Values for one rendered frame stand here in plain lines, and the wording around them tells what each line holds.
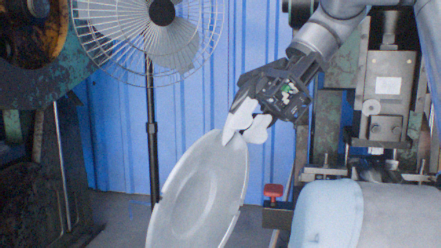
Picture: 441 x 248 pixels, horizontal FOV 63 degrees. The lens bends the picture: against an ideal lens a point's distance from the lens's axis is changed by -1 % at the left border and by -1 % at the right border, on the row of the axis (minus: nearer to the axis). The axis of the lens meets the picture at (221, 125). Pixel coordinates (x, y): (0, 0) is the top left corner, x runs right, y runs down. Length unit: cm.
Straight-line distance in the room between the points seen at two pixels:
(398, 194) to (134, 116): 243
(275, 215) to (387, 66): 57
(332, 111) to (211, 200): 96
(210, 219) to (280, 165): 200
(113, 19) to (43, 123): 83
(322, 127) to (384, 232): 116
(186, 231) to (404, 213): 36
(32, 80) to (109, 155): 138
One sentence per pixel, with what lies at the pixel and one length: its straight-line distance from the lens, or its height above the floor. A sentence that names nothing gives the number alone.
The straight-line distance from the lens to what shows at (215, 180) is 60.
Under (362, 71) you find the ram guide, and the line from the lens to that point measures 117.
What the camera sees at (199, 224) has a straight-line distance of 59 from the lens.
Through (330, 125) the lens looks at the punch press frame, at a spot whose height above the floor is 87.
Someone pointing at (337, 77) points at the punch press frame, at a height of 109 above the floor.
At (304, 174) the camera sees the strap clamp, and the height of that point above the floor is 73.
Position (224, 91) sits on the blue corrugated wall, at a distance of 246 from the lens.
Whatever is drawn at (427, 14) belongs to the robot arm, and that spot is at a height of 125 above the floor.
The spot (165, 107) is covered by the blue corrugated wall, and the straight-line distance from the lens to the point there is 260.
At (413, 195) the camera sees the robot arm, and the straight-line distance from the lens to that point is 38.
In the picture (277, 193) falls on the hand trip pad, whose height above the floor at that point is 76.
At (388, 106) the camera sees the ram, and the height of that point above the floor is 100.
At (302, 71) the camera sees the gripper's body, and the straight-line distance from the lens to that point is 60.
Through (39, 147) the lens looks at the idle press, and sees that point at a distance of 202.
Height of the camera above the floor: 122
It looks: 14 degrees down
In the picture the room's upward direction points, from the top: straight up
